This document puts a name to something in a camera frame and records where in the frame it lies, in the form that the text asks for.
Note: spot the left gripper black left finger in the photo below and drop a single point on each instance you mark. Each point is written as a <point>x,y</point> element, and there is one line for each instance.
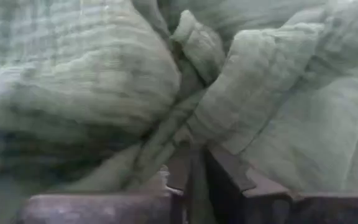
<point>104,208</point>

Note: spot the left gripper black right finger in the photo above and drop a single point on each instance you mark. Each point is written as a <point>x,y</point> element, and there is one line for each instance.
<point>291,211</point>

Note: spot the green-grey textured cloth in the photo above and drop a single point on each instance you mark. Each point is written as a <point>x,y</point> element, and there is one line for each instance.
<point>89,93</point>

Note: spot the blue plaid shirt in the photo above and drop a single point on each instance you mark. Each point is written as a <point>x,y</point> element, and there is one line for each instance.
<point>26,25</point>

